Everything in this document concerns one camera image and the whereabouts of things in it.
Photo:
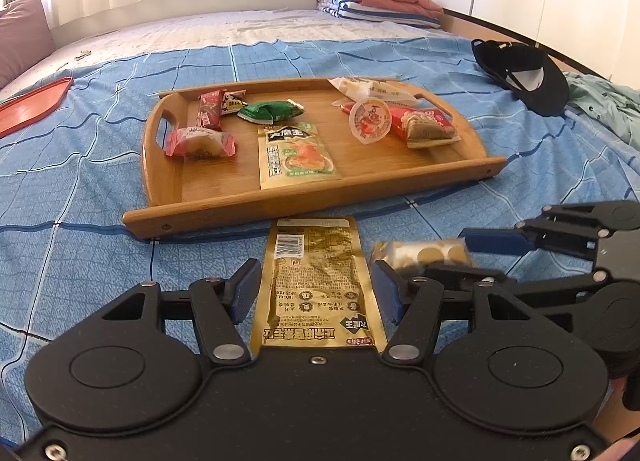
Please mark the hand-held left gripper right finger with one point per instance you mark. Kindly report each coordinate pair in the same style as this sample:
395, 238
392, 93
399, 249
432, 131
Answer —
385, 291

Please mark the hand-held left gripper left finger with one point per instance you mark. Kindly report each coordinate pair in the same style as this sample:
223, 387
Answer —
245, 291

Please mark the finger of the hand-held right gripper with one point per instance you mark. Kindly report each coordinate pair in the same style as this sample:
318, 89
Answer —
465, 273
495, 240

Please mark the gold round cookie packet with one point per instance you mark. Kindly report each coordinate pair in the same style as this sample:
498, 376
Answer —
425, 253

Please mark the olive gold snack packet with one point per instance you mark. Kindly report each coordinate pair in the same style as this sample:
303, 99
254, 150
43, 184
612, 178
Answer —
315, 291

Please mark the gold packet with orange picture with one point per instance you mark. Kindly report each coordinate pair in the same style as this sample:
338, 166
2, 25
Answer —
297, 161

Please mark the red and white peanut packet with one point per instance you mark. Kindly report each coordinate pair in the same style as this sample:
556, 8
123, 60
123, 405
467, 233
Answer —
400, 121

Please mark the pink snack packet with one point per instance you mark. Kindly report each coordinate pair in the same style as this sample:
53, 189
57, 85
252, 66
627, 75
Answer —
200, 141

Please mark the round jelly cup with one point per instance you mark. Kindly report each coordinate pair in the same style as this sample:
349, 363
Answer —
370, 118

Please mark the green snack packet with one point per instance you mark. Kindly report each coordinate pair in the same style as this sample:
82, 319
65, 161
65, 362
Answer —
270, 111

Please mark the red biscuit packet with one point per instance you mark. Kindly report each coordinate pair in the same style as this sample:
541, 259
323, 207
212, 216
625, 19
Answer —
211, 111

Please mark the brown snack packet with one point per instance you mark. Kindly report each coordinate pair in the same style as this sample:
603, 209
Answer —
234, 102

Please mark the yellow and white bread packet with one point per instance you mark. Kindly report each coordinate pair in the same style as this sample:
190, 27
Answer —
375, 89

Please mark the black cap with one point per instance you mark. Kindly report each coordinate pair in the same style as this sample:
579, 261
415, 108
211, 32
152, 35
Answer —
550, 91

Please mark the light green shirt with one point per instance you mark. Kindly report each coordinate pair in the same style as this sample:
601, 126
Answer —
605, 101

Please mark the white quilted bed cover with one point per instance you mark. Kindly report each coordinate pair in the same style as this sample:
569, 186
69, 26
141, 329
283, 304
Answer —
200, 36

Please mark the folded blue striped cloth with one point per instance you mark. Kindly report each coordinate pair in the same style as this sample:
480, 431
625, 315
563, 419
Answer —
340, 6

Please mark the red oval tray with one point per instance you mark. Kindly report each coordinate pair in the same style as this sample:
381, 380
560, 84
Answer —
30, 106

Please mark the small metal item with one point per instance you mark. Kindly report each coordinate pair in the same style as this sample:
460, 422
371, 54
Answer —
81, 55

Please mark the purple pillow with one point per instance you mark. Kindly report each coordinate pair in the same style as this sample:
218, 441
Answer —
22, 36

